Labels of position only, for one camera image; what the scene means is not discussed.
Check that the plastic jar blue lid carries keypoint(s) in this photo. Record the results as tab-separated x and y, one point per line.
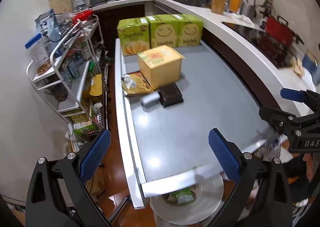
38	54

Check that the green pouch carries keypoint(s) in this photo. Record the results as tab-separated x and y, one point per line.
182	194

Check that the steel utensil holder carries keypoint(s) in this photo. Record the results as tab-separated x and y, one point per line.
247	10

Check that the green snack box smiling face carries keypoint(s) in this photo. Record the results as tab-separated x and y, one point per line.
163	33
190	31

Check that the red lid container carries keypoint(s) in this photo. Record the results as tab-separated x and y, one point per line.
82	16

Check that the green box on floor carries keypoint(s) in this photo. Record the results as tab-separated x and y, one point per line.
85	128

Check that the yellow cardboard box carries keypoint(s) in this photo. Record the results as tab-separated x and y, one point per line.
161	69

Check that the large clear water bottle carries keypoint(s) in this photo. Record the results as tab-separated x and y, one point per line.
79	0

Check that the person's right hand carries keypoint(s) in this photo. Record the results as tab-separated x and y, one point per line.
310	165

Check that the orange snack bag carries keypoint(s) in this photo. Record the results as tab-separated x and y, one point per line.
140	85

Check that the clear plastic bag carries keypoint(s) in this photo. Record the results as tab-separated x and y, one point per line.
262	150

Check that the crumpled brown paper napkin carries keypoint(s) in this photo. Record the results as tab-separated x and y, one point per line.
297	66

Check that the dark brown small box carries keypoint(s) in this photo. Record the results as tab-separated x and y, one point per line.
171	95

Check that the black induction cooktop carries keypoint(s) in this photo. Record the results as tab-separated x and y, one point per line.
250	36

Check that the green snack box fries picture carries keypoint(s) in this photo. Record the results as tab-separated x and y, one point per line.
132	34

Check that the dark wicker basket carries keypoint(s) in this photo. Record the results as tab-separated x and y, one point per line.
58	93

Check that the red cooking pot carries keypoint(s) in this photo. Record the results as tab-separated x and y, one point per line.
278	31

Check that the yellow paper bag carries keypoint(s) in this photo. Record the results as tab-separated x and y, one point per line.
93	85

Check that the brown paper bag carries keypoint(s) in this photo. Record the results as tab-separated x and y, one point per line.
97	182

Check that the white metal storage cart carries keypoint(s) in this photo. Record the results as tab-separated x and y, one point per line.
75	86

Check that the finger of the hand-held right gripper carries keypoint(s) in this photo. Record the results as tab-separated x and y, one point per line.
292	94
275	115

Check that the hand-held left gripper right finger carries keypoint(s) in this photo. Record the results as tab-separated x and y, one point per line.
223	156

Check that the blue foil bag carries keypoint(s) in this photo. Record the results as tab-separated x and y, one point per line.
48	25

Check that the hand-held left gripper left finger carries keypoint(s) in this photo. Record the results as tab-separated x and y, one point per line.
96	154

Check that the white round trash bin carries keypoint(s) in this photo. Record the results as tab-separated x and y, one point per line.
207	204

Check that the blue cloth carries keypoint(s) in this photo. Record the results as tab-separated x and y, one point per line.
311	65

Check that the clear jar brown contents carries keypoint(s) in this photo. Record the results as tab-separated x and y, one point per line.
217	2

